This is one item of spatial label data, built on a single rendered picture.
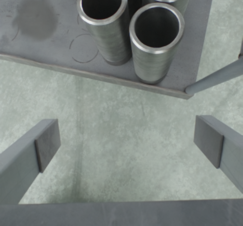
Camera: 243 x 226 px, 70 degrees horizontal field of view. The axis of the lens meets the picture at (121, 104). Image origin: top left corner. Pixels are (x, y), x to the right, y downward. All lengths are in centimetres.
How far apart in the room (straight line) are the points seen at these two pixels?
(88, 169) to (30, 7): 80
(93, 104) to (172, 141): 45
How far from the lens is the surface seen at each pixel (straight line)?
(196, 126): 17
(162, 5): 47
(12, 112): 116
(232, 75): 45
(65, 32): 82
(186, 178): 96
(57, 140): 16
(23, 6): 99
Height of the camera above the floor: 90
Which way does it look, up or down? 79 degrees down
